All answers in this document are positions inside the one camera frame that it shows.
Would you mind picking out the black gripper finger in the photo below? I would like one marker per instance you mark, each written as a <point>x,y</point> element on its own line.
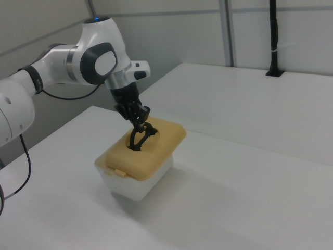
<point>128,113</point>
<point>143,112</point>

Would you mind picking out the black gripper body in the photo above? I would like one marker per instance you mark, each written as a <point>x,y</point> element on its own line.
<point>126,95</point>

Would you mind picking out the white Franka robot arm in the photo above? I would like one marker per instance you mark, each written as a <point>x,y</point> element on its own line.
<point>104,65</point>

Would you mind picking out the white plastic tool case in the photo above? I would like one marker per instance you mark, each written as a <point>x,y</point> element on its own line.
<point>130,187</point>

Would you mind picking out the black pole with clamp base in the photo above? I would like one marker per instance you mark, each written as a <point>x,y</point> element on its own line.
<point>273,39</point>

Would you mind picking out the grey partition post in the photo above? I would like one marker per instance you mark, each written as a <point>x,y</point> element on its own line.
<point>229,34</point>
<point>90,7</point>

